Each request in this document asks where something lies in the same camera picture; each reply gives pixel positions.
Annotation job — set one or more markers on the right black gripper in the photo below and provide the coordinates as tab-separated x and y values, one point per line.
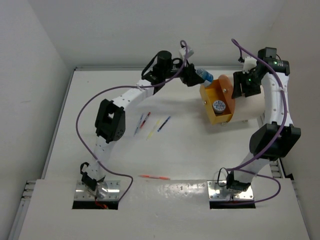
238	79

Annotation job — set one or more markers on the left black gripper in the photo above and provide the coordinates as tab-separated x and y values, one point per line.
189	76

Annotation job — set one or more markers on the yellow drawer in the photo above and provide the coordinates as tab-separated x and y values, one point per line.
209	95

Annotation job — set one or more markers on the round drawer organizer box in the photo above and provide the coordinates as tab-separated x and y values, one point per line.
241	108

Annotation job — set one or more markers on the dark blue pen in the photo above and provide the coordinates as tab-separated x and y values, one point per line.
163	124

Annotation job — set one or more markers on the yellow pen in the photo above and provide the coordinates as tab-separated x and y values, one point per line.
153	129

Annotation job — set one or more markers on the orange pen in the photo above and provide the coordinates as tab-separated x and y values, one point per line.
154	177

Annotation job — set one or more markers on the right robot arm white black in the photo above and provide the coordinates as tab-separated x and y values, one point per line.
278	135

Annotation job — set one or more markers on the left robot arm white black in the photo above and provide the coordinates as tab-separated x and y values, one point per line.
110	122

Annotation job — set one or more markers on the red pen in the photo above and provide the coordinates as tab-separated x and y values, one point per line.
144	120

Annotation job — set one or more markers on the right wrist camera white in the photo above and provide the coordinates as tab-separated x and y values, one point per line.
248	63

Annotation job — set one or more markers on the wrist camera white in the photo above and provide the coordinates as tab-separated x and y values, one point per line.
186	52
248	63

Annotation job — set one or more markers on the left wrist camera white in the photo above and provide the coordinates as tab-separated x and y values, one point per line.
186	52

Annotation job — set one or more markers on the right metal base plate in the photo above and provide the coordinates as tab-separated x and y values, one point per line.
217	192

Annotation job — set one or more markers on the metal base plate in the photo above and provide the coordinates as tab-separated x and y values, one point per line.
105	191
217	192

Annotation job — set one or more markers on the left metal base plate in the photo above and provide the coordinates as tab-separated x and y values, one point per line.
105	191

